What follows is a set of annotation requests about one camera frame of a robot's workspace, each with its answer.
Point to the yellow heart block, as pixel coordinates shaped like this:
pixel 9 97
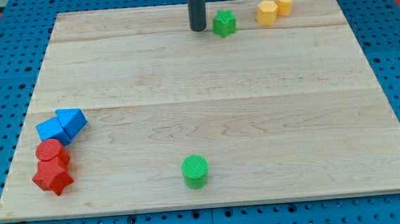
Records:
pixel 284 7

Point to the blue triangle block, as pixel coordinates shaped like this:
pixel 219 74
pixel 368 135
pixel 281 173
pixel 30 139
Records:
pixel 72 120

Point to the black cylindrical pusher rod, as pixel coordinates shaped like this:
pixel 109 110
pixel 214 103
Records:
pixel 197 15

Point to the blue cube block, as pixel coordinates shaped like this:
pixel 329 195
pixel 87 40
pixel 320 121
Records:
pixel 52 129

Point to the red cylinder block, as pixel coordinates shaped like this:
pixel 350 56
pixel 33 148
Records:
pixel 50 149

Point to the green cylinder block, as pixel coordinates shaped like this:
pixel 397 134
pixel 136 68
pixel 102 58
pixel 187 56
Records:
pixel 195 171

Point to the green star block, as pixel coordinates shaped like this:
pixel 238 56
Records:
pixel 224 23

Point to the wooden board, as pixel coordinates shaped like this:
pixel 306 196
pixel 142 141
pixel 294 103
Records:
pixel 290 112

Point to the yellow hexagon block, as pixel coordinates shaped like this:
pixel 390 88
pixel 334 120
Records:
pixel 266 12

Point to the red star block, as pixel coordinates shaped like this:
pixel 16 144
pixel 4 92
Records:
pixel 52 175

